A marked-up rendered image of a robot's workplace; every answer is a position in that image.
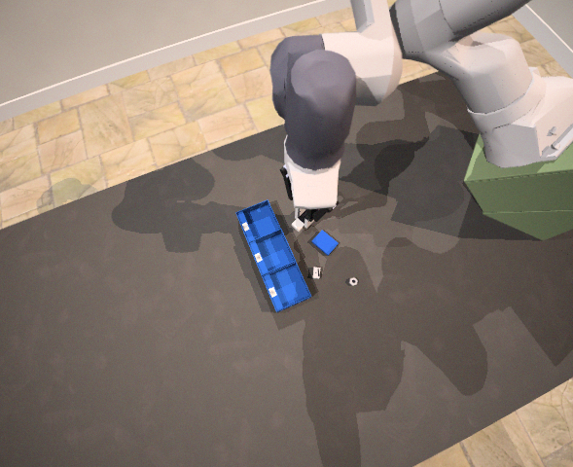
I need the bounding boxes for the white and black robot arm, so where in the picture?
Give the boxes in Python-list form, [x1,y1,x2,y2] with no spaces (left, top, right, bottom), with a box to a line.
[269,0,573,210]

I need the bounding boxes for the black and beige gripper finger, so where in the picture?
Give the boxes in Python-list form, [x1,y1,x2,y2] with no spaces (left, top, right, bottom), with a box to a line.
[280,165,305,219]
[304,201,339,228]

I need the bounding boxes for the blue rack of three bins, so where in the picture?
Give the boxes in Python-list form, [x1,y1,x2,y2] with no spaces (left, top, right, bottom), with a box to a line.
[235,200,311,312]

